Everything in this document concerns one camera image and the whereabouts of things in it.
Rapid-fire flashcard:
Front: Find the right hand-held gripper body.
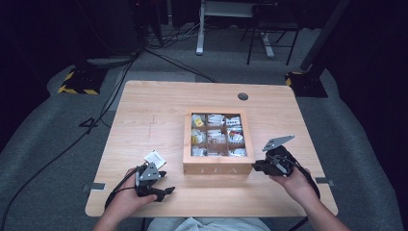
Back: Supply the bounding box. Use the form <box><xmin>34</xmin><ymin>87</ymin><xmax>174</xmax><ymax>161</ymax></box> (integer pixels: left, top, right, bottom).
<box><xmin>262</xmin><ymin>134</ymin><xmax>295</xmax><ymax>177</ymax></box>

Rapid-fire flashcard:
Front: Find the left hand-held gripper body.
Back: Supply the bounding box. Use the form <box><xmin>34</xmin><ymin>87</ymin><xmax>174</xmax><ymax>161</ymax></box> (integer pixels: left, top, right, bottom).
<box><xmin>134</xmin><ymin>162</ymin><xmax>163</xmax><ymax>197</ymax></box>

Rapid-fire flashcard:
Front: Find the single sachet with square print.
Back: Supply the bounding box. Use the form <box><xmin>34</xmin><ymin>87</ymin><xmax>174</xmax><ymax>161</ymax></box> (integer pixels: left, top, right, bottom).
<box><xmin>143</xmin><ymin>149</ymin><xmax>167</xmax><ymax>170</ymax></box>

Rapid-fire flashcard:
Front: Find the wooden tea box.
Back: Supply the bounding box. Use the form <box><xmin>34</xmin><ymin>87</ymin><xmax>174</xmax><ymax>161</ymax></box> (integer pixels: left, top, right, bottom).
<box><xmin>182</xmin><ymin>107</ymin><xmax>256</xmax><ymax>176</ymax></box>

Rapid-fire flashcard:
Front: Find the person's right hand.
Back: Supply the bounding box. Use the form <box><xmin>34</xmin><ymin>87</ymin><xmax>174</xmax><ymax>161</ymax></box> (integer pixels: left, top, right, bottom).
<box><xmin>268</xmin><ymin>167</ymin><xmax>319</xmax><ymax>208</ymax></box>

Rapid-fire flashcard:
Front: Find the person's left hand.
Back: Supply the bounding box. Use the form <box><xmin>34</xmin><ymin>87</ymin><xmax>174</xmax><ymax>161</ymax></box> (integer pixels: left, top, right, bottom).
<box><xmin>107</xmin><ymin>167</ymin><xmax>159</xmax><ymax>219</ymax></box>

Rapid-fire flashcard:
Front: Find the pile of white tea bags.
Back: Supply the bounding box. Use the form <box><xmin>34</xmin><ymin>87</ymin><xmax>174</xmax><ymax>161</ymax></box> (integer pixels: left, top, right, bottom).
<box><xmin>191</xmin><ymin>113</ymin><xmax>248</xmax><ymax>158</ymax></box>

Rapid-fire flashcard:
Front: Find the person's light grey clothing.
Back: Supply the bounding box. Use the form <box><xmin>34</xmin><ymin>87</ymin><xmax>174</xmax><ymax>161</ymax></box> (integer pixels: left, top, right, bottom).
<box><xmin>147</xmin><ymin>217</ymin><xmax>272</xmax><ymax>231</ymax></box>

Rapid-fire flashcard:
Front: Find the black yellow striped stand base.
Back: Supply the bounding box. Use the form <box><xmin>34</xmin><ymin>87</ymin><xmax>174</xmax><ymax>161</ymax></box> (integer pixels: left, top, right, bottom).
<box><xmin>57</xmin><ymin>65</ymin><xmax>109</xmax><ymax>96</ymax></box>
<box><xmin>284</xmin><ymin>70</ymin><xmax>329</xmax><ymax>98</ymax></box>

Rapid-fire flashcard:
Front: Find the grey slanted metal pole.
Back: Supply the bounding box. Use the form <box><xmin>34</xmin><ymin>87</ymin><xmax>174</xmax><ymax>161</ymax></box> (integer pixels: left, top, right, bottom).
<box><xmin>299</xmin><ymin>0</ymin><xmax>352</xmax><ymax>73</ymax></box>

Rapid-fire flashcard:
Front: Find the black metal chair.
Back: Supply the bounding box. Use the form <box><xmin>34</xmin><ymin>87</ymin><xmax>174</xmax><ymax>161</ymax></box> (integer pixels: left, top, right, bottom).
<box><xmin>240</xmin><ymin>2</ymin><xmax>303</xmax><ymax>67</ymax></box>

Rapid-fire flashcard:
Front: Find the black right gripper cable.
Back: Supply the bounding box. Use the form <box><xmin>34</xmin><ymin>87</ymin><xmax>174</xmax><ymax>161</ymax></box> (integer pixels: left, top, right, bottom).
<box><xmin>266</xmin><ymin>153</ymin><xmax>322</xmax><ymax>231</ymax></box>

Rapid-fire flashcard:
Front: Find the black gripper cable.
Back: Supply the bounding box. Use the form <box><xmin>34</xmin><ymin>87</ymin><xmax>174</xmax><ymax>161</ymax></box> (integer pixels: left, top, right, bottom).
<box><xmin>266</xmin><ymin>153</ymin><xmax>322</xmax><ymax>231</ymax></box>
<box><xmin>104</xmin><ymin>163</ymin><xmax>150</xmax><ymax>210</ymax></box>

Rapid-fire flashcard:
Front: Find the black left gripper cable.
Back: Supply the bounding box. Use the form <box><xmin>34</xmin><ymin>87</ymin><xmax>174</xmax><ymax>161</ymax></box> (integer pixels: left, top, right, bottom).
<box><xmin>104</xmin><ymin>163</ymin><xmax>150</xmax><ymax>210</ymax></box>

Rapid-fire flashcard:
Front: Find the long black floor cable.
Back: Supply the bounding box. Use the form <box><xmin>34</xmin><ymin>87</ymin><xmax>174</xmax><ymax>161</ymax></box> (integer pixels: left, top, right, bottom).
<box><xmin>0</xmin><ymin>52</ymin><xmax>140</xmax><ymax>229</ymax></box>

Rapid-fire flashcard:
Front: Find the bundle of floor cables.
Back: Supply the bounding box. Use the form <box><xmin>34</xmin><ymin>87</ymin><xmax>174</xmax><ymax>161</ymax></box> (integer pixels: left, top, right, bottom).
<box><xmin>143</xmin><ymin>22</ymin><xmax>201</xmax><ymax>50</ymax></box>

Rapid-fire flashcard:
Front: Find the white desk frame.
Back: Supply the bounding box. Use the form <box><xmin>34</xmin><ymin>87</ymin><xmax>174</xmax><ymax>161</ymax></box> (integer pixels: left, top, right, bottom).
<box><xmin>195</xmin><ymin>0</ymin><xmax>276</xmax><ymax>60</ymax></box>

